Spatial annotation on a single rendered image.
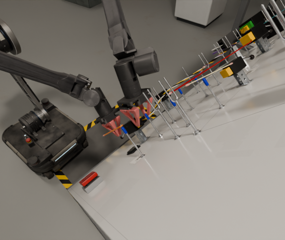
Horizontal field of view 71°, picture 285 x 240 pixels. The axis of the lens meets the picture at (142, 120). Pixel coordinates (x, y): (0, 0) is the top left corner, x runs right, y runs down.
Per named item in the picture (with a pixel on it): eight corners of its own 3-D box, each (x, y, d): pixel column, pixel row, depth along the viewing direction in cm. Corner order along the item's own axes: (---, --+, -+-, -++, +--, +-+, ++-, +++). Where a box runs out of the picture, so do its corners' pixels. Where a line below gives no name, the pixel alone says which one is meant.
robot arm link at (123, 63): (115, 59, 61) (109, 64, 56) (136, 53, 59) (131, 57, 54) (123, 80, 64) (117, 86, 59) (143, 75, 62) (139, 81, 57)
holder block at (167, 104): (164, 110, 111) (154, 95, 110) (177, 104, 100) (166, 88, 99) (159, 115, 109) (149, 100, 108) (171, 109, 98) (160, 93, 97)
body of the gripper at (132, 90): (152, 93, 64) (145, 71, 61) (132, 108, 58) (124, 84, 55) (137, 93, 69) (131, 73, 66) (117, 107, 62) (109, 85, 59)
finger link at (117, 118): (129, 130, 79) (117, 110, 77) (116, 140, 75) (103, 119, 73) (119, 132, 84) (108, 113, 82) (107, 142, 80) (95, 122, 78)
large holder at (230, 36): (267, 42, 99) (251, 16, 98) (235, 63, 101) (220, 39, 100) (260, 45, 106) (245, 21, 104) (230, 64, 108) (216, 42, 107)
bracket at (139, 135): (146, 138, 74) (138, 127, 73) (150, 136, 72) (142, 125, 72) (138, 145, 71) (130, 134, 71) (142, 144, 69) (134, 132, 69)
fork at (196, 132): (197, 135, 42) (160, 79, 41) (192, 135, 44) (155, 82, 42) (203, 129, 43) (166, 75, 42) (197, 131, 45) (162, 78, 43)
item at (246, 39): (255, 38, 74) (251, 31, 73) (251, 41, 73) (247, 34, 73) (246, 43, 78) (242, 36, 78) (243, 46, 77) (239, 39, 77)
